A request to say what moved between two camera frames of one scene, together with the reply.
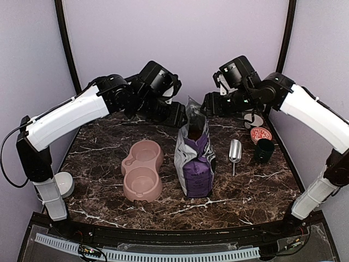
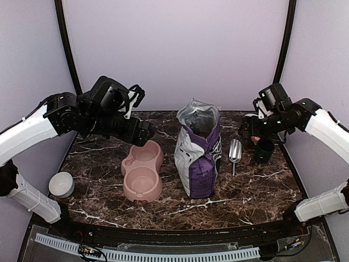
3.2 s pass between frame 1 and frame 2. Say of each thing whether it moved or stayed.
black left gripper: moved
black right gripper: moved
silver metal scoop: stayed
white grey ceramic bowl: stayed
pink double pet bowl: stayed
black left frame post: stayed
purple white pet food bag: moved
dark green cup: stayed
